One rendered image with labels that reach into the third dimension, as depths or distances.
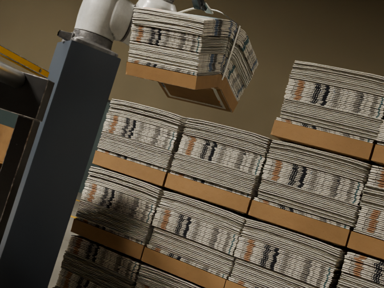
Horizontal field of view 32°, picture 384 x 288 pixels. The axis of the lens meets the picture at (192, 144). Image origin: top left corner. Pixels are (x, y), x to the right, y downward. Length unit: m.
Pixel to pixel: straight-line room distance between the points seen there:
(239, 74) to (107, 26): 0.54
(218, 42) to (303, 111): 0.47
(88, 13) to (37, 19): 7.16
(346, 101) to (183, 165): 0.51
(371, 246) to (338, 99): 0.40
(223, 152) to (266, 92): 6.85
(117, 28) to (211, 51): 0.51
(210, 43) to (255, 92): 6.64
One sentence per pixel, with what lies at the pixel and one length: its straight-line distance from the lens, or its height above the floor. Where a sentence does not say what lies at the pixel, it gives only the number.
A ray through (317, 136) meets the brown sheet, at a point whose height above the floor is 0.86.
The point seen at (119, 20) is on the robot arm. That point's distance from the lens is 2.54.
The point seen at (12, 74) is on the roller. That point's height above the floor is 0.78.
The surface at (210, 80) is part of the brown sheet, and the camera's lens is 2.17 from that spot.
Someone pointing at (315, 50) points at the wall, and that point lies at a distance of 8.86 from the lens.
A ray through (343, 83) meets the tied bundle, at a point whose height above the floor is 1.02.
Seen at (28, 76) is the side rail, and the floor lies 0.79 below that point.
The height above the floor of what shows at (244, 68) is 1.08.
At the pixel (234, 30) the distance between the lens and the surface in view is 2.25.
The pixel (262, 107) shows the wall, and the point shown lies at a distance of 8.73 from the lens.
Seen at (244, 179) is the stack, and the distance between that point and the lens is 1.88.
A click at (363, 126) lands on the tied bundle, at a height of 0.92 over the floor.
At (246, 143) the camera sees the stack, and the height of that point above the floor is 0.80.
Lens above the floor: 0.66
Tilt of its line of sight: 3 degrees up
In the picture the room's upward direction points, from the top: 17 degrees clockwise
